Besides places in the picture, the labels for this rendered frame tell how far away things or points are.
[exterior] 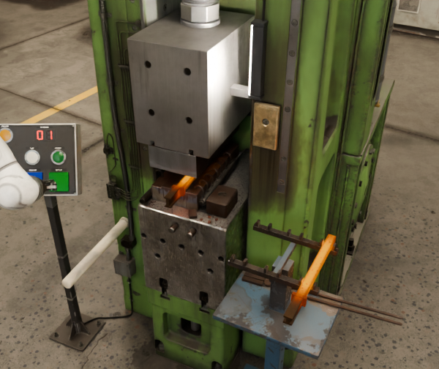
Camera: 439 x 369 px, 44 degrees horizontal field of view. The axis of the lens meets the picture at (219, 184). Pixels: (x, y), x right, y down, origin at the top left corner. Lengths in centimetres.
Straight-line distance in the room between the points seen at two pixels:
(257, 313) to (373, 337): 106
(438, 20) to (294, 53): 527
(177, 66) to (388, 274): 196
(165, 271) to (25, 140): 77
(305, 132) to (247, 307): 66
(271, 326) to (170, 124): 80
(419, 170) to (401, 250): 98
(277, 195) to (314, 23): 67
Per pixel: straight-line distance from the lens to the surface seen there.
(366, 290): 318
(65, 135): 218
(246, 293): 208
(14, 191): 167
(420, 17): 705
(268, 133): 194
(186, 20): 201
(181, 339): 265
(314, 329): 199
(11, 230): 370
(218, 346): 251
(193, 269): 223
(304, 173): 201
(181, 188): 206
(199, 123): 189
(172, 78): 187
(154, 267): 233
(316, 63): 182
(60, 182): 218
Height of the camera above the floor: 219
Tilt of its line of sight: 34 degrees down
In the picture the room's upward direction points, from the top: straight up
